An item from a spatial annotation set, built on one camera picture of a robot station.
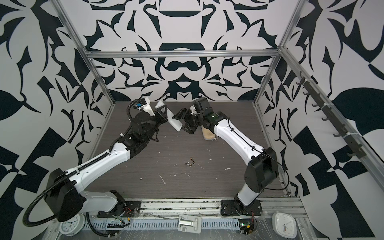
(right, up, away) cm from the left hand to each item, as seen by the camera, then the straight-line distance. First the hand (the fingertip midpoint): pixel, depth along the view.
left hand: (167, 103), depth 72 cm
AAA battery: (+12, -33, +18) cm, 39 cm away
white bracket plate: (+11, -55, -4) cm, 56 cm away
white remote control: (+3, -9, +4) cm, 10 cm away
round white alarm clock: (-40, -55, -6) cm, 68 cm away
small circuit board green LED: (+37, -58, -1) cm, 68 cm away
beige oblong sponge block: (+22, -17, +25) cm, 37 cm away
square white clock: (+53, -55, -4) cm, 77 cm away
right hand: (+3, -9, +3) cm, 10 cm away
